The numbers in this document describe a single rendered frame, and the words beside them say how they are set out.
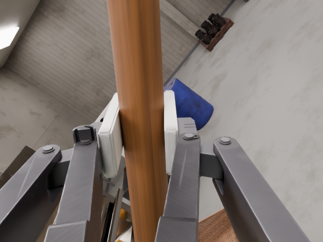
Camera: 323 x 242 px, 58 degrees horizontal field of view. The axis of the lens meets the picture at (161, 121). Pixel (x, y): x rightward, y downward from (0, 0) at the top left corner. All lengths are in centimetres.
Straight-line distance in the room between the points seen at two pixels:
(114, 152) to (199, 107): 488
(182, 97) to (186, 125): 475
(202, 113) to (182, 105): 38
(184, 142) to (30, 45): 989
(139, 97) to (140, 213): 9
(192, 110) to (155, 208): 479
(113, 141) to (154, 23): 7
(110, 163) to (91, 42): 928
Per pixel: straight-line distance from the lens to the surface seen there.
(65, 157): 16
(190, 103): 497
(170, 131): 16
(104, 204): 205
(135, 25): 17
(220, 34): 778
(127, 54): 17
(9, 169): 194
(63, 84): 1000
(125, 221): 227
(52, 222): 179
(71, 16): 947
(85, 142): 16
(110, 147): 16
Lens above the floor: 200
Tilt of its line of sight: 15 degrees down
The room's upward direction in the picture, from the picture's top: 55 degrees counter-clockwise
